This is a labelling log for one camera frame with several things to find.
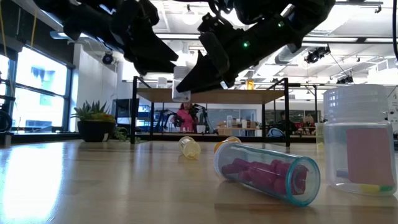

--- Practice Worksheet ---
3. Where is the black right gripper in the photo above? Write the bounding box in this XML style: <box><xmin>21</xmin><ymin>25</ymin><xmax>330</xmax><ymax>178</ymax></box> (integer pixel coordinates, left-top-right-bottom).
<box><xmin>175</xmin><ymin>14</ymin><xmax>304</xmax><ymax>94</ymax></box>

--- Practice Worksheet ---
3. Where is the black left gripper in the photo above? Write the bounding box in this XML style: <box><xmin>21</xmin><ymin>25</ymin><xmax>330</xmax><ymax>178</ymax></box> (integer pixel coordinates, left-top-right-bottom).
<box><xmin>108</xmin><ymin>0</ymin><xmax>179</xmax><ymax>76</ymax></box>

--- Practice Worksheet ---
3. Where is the yellow pill bottle white cap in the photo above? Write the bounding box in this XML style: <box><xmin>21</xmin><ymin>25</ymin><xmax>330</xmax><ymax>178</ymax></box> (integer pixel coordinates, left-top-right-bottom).
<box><xmin>178</xmin><ymin>136</ymin><xmax>202</xmax><ymax>160</ymax></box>
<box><xmin>315</xmin><ymin>122</ymin><xmax>325</xmax><ymax>146</ymax></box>

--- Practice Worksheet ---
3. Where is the blue bottle with pink pills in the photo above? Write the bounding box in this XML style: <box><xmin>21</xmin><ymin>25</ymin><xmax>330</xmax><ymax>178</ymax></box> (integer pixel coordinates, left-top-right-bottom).
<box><xmin>213</xmin><ymin>141</ymin><xmax>321</xmax><ymax>208</ymax></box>

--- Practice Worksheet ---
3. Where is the large clear bottle pink label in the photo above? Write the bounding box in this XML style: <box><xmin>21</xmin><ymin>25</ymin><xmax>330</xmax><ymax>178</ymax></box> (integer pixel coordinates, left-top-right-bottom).
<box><xmin>322</xmin><ymin>83</ymin><xmax>398</xmax><ymax>197</ymax></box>

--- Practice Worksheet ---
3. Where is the wooden shelf with black legs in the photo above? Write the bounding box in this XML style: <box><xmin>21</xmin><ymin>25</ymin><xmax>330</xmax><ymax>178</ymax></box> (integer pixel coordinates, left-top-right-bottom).
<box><xmin>130</xmin><ymin>75</ymin><xmax>292</xmax><ymax>147</ymax></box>

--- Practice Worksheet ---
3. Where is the long ceiling light strip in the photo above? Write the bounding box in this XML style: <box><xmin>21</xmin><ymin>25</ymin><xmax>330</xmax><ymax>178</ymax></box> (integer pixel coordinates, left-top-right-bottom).
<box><xmin>157</xmin><ymin>33</ymin><xmax>203</xmax><ymax>40</ymax></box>
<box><xmin>303</xmin><ymin>36</ymin><xmax>359</xmax><ymax>43</ymax></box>
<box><xmin>364</xmin><ymin>37</ymin><xmax>398</xmax><ymax>44</ymax></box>

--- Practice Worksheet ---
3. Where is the person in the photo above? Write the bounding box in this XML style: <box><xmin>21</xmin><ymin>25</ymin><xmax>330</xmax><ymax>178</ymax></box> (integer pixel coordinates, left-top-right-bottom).
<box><xmin>276</xmin><ymin>111</ymin><xmax>296</xmax><ymax>134</ymax></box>
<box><xmin>175</xmin><ymin>102</ymin><xmax>198</xmax><ymax>133</ymax></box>

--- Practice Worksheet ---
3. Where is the white round ceiling lamp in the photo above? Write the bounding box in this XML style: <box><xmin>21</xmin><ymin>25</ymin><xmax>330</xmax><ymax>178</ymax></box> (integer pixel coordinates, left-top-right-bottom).
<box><xmin>182</xmin><ymin>9</ymin><xmax>200</xmax><ymax>26</ymax></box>

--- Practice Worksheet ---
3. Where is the cardboard box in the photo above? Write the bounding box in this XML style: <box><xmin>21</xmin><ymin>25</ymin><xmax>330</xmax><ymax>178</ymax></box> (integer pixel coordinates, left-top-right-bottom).
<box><xmin>216</xmin><ymin>121</ymin><xmax>229</xmax><ymax>136</ymax></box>

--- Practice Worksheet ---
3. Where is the blue white round object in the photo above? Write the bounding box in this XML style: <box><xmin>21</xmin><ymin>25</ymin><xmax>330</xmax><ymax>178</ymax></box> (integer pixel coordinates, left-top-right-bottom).
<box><xmin>266</xmin><ymin>127</ymin><xmax>285</xmax><ymax>138</ymax></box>

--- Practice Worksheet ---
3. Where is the potted succulent plant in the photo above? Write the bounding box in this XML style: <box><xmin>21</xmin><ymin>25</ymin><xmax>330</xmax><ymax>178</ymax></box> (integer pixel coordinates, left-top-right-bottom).
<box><xmin>70</xmin><ymin>100</ymin><xmax>128</xmax><ymax>143</ymax></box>

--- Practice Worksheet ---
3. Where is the large glass window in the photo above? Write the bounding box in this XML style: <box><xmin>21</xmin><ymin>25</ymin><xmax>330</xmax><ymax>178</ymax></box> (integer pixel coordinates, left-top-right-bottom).
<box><xmin>0</xmin><ymin>45</ymin><xmax>75</xmax><ymax>133</ymax></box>

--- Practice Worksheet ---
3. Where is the yellow hanging strap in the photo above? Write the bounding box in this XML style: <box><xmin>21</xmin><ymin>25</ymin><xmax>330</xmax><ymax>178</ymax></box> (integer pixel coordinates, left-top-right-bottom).
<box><xmin>0</xmin><ymin>2</ymin><xmax>7</xmax><ymax>47</ymax></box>
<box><xmin>30</xmin><ymin>9</ymin><xmax>38</xmax><ymax>47</ymax></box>

